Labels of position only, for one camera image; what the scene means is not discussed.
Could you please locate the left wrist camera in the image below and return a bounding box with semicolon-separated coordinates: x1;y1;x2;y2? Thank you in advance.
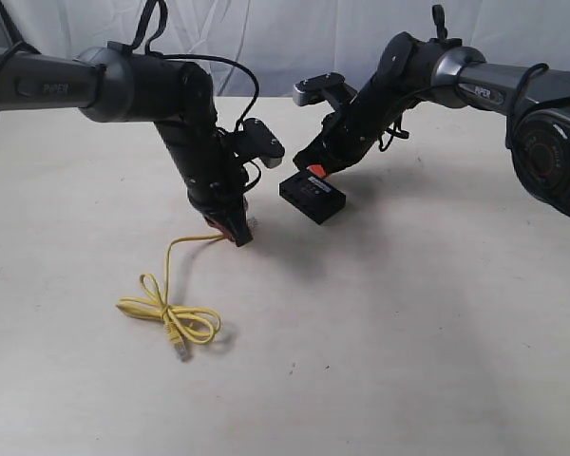
224;118;285;169

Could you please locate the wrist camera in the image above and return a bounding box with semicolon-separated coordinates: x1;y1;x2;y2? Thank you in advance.
224;118;285;169
292;72;357;111

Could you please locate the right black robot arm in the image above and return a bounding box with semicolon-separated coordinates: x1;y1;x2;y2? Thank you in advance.
294;32;570;218

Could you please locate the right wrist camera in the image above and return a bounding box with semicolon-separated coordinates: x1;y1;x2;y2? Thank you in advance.
292;72;357;111

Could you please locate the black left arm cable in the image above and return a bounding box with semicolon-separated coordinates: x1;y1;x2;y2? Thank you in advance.
127;0;262;191

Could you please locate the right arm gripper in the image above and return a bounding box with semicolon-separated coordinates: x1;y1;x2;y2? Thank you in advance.
294;128;361;180

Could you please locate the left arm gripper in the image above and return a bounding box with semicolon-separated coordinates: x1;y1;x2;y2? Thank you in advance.
185;180;254;247

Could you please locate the yellow ethernet cable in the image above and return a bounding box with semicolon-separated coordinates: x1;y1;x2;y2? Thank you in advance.
116;216;258;363

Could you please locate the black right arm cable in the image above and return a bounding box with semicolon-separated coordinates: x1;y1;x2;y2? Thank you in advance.
377;4;570;153

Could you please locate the black network switch box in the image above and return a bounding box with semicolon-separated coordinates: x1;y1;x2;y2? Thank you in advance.
279;170;346;225

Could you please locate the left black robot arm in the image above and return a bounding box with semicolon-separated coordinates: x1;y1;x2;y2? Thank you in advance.
0;41;253;246

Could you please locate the white backdrop curtain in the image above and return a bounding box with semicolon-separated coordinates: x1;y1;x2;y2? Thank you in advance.
4;1;570;96

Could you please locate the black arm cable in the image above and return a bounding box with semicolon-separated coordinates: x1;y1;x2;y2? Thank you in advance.
127;0;262;191
377;4;570;153

